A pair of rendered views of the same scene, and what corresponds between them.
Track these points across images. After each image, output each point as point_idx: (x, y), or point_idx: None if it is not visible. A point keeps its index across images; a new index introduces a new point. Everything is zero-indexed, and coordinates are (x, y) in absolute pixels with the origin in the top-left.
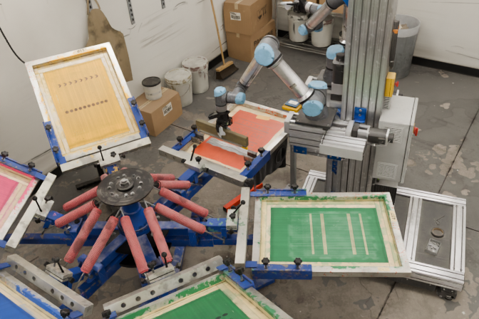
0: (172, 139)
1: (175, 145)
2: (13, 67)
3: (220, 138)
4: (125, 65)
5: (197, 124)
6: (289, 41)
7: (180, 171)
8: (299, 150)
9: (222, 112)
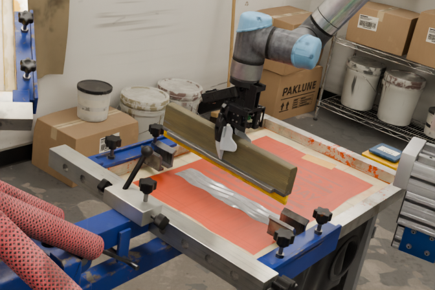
0: (100, 200)
1: (97, 156)
2: None
3: (219, 160)
4: (56, 43)
5: (168, 115)
6: (335, 110)
7: (97, 261)
8: (415, 247)
9: (245, 81)
